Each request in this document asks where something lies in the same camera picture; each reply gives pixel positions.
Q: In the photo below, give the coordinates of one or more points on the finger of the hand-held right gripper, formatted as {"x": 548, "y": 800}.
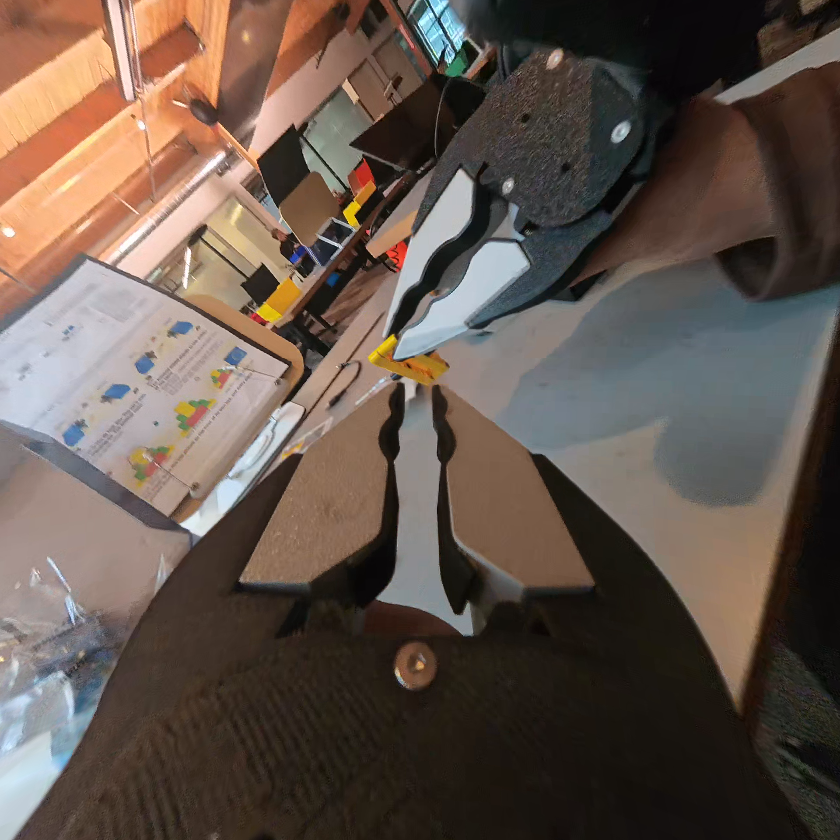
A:
{"x": 433, "y": 236}
{"x": 473, "y": 295}

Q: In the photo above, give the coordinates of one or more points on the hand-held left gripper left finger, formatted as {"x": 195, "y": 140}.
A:
{"x": 315, "y": 525}

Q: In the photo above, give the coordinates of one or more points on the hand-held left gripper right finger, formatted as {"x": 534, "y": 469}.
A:
{"x": 519, "y": 525}

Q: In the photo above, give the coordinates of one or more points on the yellow curved panel blue pins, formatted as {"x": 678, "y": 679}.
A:
{"x": 423, "y": 369}

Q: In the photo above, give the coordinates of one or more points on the grey desk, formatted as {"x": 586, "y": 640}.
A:
{"x": 630, "y": 433}

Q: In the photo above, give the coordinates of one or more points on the person's right hand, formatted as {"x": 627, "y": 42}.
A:
{"x": 696, "y": 184}

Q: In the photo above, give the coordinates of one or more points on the white stand base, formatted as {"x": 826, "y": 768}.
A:
{"x": 263, "y": 446}

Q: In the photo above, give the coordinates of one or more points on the black monitor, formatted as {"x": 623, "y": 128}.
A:
{"x": 407, "y": 125}

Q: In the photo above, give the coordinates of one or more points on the wooden clipboard printed sheet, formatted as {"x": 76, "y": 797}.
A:
{"x": 131, "y": 381}

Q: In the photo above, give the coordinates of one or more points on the cardboard box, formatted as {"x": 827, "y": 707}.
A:
{"x": 79, "y": 512}

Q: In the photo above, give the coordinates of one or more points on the clear bags inside box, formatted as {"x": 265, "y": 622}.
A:
{"x": 66, "y": 656}

